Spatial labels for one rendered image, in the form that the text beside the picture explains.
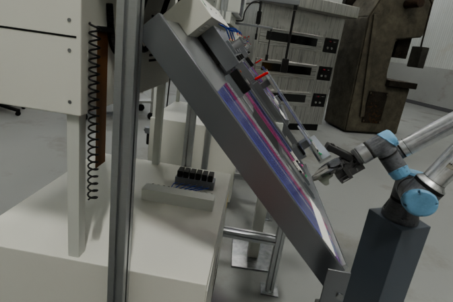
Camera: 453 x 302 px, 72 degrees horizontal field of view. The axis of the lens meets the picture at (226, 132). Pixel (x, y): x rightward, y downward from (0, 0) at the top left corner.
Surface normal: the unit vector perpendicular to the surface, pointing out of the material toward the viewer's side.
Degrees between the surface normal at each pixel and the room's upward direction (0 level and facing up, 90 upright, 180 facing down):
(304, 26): 90
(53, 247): 0
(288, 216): 90
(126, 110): 90
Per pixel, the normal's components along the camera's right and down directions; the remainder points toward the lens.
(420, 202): -0.40, 0.33
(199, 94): -0.10, 0.26
